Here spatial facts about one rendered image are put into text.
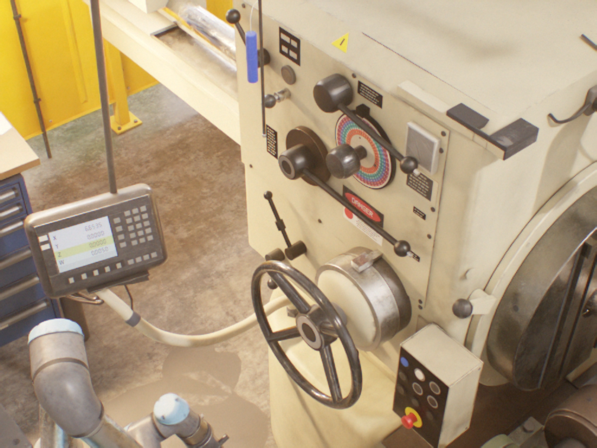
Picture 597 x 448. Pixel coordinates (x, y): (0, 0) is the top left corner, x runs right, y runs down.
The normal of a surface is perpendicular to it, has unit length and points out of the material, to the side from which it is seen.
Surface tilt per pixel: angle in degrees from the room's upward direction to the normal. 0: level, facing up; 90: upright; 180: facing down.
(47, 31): 90
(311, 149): 90
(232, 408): 0
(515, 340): 81
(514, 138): 0
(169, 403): 24
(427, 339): 0
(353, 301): 65
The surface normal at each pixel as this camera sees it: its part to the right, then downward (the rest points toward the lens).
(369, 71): -0.55, -0.21
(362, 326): -0.36, 0.54
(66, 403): 0.17, 0.13
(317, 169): -0.77, 0.43
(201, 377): 0.00, -0.73
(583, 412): -0.18, -0.85
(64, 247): 0.40, 0.34
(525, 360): 0.64, 0.52
